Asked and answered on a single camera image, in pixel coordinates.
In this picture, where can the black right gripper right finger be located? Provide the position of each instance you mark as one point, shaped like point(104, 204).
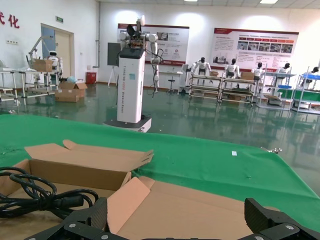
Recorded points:
point(272, 222)

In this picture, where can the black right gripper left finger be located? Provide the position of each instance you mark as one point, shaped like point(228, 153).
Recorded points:
point(82, 222)

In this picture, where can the open brown cardboard box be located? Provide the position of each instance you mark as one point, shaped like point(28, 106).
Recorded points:
point(75, 172)
point(187, 212)

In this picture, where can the silver table clip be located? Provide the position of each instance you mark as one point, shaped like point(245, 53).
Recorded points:
point(273, 150)

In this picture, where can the small white label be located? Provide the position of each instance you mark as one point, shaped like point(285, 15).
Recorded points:
point(234, 153)

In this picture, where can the green table cloth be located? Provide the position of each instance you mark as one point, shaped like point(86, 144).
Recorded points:
point(200, 162)

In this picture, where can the tall white shelf rack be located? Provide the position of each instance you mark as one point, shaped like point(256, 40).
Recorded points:
point(277, 100)
point(306, 91)

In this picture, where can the flat cardboard carton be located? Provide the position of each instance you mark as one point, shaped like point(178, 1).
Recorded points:
point(66, 98)

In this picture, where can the open cardboard carton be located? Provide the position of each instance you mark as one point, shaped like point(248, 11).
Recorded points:
point(72, 90)

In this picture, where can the low roller shelf rack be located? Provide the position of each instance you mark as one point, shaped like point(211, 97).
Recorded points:
point(205, 86)
point(237, 90)

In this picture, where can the light blue plastic bag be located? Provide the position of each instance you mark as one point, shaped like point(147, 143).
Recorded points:
point(71, 80)

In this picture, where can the red bin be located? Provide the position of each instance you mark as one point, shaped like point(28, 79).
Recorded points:
point(91, 78)

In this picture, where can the small cardboard carton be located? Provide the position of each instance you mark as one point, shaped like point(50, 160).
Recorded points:
point(214, 73)
point(247, 76)

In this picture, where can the white black humanoid robot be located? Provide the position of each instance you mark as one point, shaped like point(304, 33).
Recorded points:
point(233, 68)
point(311, 75)
point(258, 72)
point(283, 70)
point(203, 66)

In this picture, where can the closed cardboard carton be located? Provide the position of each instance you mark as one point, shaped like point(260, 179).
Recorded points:
point(42, 65)

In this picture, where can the black round stool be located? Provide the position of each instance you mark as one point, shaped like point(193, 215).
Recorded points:
point(172, 80)

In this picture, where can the beige door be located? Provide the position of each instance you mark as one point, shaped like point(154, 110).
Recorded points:
point(63, 55)

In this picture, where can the small white round-head robot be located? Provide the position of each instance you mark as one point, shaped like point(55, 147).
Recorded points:
point(53, 55)

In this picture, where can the dark display on stand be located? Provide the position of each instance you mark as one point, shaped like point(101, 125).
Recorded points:
point(112, 53)

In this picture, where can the red white poster board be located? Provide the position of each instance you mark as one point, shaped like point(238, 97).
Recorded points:
point(175, 45)
point(255, 50)

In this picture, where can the green exit sign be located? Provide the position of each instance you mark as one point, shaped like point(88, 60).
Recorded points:
point(59, 19)

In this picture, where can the white tube frame rack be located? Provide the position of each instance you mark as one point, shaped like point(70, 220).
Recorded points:
point(37, 72)

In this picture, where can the grey wall pipe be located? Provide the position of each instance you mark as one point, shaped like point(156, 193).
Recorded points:
point(98, 37)

